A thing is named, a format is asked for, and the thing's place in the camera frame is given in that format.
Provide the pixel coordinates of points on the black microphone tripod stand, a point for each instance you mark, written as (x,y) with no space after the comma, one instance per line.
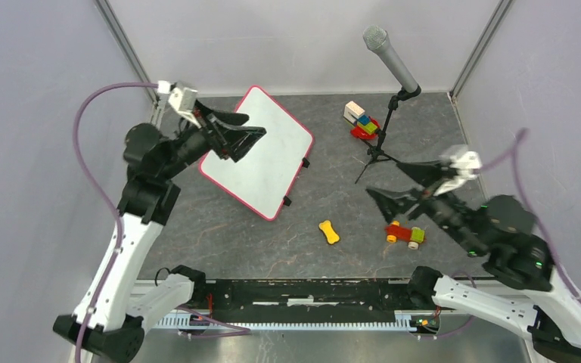
(376,151)

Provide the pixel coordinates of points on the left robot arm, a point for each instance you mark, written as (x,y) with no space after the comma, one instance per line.
(108,322)

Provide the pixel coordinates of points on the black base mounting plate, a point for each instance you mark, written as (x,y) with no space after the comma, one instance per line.
(323,300)

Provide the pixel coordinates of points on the colourful toy block stack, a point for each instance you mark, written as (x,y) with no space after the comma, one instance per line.
(362,126)

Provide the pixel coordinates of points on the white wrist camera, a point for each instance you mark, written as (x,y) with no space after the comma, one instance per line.
(462,165)
(181,97)

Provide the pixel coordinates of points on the slotted cable duct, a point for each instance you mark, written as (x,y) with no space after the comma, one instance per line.
(179,320)

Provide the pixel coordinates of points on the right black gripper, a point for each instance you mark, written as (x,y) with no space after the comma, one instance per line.
(391,200)

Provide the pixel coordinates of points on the pink framed whiteboard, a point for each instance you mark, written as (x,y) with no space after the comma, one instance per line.
(263,179)

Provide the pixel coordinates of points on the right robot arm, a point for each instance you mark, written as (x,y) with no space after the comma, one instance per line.
(501,232)

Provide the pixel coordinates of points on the silver microphone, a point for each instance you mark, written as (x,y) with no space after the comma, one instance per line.
(377,41)

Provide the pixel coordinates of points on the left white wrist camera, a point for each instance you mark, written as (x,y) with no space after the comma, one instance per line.
(181,97)

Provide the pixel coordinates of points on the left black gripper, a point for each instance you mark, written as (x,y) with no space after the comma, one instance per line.
(226,140)

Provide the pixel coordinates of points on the yellow bone-shaped eraser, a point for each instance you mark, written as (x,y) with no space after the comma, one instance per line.
(331,236)

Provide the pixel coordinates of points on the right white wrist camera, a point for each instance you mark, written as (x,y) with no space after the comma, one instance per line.
(462,165)

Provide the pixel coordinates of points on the red yellow toy car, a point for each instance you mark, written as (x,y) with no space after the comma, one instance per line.
(413,237)

